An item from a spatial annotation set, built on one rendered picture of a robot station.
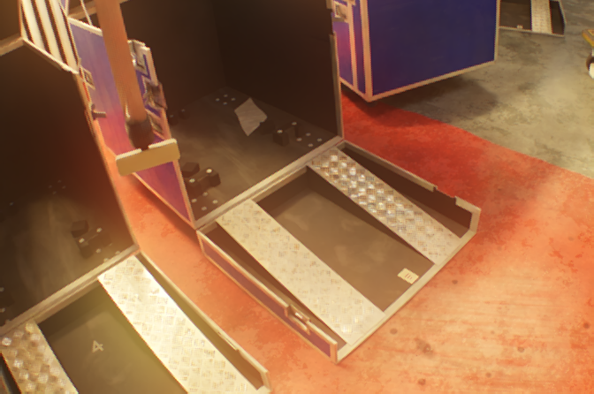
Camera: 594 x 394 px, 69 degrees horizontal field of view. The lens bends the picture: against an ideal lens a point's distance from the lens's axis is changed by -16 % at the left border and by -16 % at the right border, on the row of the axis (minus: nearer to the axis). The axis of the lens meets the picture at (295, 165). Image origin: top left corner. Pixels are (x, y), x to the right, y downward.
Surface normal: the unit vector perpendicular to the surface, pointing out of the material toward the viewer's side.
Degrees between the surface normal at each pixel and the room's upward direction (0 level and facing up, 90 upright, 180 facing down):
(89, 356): 1
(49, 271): 0
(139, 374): 1
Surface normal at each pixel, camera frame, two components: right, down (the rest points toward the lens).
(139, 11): 0.67, 0.36
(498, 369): -0.11, -0.81
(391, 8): 0.41, 0.48
